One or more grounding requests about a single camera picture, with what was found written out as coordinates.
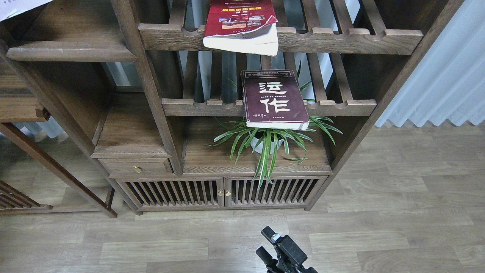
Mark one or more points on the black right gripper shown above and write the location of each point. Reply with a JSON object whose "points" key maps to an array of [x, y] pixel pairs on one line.
{"points": [[290, 257]]}

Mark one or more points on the red cover book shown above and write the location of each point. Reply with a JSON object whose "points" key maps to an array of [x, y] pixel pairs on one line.
{"points": [[246, 26]]}

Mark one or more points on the white lavender book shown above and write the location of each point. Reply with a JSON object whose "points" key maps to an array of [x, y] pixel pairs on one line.
{"points": [[11, 8]]}

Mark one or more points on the right slatted cabinet door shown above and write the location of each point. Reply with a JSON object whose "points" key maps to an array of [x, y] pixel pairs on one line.
{"points": [[283, 192]]}

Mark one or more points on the slatted cabinet door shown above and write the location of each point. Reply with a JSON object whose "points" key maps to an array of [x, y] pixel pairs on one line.
{"points": [[175, 194], [283, 192]]}

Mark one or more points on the white plant pot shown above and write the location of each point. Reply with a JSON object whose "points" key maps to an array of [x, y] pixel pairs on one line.
{"points": [[266, 139]]}

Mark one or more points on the green spider plant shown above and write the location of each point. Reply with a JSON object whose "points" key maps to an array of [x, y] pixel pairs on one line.
{"points": [[242, 135]]}

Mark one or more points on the left slatted cabinet door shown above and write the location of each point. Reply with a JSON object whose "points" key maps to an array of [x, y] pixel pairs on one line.
{"points": [[175, 194]]}

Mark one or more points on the small wooden drawer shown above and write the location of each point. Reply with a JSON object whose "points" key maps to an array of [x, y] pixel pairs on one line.
{"points": [[120, 167]]}

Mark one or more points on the dark maroon book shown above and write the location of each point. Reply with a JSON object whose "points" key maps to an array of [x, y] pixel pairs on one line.
{"points": [[273, 100]]}

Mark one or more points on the dark wooden bookshelf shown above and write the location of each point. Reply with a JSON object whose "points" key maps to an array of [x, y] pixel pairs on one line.
{"points": [[132, 78]]}

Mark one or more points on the white curtain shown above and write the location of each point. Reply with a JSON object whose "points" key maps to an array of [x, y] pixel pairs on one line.
{"points": [[449, 82]]}

